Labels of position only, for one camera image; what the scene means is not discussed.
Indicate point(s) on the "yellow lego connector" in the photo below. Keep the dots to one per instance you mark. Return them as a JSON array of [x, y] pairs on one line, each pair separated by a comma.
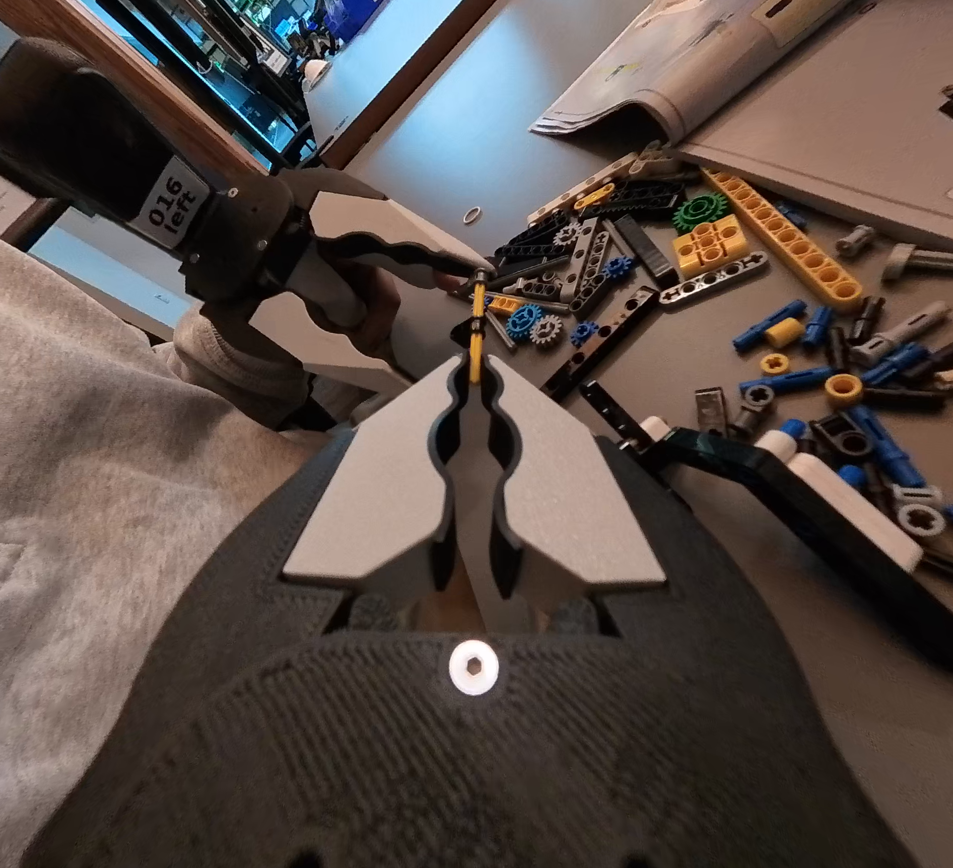
[[595, 194]]

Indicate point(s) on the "green lego gear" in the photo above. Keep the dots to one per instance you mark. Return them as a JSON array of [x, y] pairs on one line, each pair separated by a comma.
[[689, 216]]

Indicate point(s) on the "grey lego beam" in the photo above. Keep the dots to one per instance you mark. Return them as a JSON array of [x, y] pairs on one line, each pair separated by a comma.
[[592, 272]]

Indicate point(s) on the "black and white lego assembly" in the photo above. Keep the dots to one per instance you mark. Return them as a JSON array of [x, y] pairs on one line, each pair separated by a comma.
[[744, 481]]

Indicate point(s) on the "wooden shelf board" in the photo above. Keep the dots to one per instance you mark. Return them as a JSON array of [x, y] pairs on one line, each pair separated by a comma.
[[149, 71]]

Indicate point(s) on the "person's left hand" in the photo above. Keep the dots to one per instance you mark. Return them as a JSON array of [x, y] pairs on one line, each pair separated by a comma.
[[381, 317]]

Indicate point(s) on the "long white lego beam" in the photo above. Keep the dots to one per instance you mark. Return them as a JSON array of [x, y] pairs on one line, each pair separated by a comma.
[[581, 192]]

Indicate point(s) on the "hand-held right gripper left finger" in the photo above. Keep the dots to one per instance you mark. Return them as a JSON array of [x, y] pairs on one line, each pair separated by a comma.
[[372, 495]]

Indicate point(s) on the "yellow lego frame brick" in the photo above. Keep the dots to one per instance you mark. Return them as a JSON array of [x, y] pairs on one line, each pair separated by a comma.
[[692, 253]]

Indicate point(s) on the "large blue lego gear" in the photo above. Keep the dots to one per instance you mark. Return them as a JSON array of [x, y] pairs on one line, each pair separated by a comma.
[[515, 317]]

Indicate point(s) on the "small grey lego connector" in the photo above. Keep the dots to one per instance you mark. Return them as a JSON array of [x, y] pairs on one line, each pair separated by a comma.
[[481, 278]]

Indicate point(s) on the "pile of small lego pins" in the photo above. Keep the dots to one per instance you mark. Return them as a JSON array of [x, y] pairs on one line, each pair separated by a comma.
[[886, 447]]

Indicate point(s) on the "grey lego gear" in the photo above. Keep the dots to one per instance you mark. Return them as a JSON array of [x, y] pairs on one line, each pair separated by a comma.
[[537, 339], [560, 229]]

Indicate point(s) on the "small blue lego gear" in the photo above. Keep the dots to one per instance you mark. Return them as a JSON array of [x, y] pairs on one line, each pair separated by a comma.
[[579, 335], [612, 265]]

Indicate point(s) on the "grey lego axle pin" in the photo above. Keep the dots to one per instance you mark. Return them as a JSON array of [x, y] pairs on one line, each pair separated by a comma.
[[923, 259]]

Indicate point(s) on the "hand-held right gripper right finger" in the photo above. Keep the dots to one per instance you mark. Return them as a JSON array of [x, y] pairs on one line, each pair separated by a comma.
[[581, 503]]

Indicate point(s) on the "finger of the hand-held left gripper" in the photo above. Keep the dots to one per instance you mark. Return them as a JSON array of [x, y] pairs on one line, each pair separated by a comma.
[[320, 346], [387, 227]]

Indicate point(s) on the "person's left forearm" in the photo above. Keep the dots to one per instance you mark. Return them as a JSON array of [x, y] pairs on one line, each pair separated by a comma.
[[223, 369]]

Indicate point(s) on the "grey sweatshirt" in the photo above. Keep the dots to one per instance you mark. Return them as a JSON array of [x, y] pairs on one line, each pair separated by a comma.
[[89, 510]]

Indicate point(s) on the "black lego bush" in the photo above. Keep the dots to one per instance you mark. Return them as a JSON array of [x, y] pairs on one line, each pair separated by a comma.
[[465, 330]]

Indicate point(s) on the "open instruction booklet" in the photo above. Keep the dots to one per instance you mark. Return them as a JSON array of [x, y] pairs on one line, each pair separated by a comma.
[[819, 101]]

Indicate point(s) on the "long black lego beam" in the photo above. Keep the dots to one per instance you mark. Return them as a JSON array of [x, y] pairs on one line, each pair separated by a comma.
[[595, 346]]

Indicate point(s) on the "thin grey lego liftarm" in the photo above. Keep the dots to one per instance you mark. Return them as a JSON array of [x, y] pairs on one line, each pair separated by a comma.
[[715, 279]]

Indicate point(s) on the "heap of black lego beams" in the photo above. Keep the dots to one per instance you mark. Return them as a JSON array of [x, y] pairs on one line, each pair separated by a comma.
[[648, 194]]

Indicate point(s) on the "small yellow lego beam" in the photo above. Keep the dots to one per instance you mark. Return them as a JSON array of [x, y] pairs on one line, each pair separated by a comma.
[[510, 302]]

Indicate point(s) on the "white round object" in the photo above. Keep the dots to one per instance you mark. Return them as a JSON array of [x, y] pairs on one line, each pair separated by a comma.
[[316, 75]]

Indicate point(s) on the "yellow lego axle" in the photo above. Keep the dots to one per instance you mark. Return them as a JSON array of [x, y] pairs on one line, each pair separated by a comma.
[[476, 361]]

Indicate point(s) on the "long yellow lego beam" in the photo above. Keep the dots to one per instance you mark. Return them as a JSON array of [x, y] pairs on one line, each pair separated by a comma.
[[811, 263]]

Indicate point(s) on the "small white lego beam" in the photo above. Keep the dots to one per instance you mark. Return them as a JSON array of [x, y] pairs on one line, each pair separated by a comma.
[[659, 160]]

